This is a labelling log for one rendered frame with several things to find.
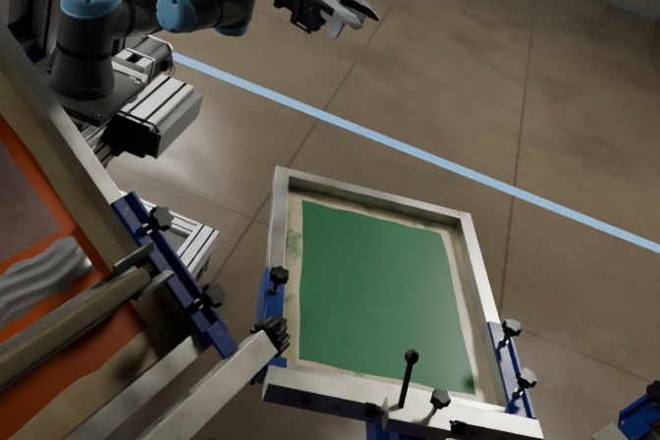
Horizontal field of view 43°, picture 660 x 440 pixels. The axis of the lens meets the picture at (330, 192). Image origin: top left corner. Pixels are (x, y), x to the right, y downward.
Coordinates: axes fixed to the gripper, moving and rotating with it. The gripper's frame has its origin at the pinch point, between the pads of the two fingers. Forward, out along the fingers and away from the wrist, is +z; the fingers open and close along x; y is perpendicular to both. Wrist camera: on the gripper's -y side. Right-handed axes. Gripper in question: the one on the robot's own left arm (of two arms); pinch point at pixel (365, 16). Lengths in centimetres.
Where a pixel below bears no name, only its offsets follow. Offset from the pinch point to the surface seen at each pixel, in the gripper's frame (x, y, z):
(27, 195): 56, 29, -20
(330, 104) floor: -241, 203, -156
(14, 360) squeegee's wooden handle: 77, 28, 7
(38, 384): 71, 41, 5
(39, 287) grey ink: 63, 34, -7
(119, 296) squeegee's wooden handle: 57, 31, 5
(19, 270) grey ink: 64, 32, -10
